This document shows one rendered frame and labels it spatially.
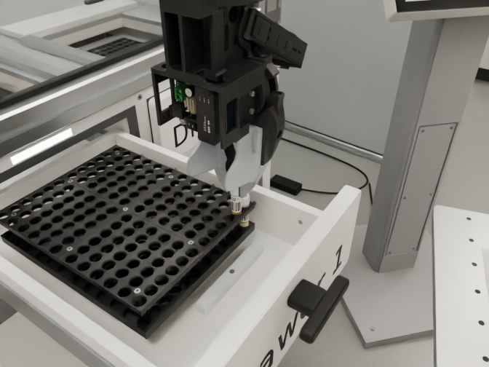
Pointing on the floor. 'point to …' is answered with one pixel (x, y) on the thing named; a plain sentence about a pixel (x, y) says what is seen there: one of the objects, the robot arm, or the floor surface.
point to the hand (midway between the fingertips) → (239, 180)
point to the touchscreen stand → (412, 183)
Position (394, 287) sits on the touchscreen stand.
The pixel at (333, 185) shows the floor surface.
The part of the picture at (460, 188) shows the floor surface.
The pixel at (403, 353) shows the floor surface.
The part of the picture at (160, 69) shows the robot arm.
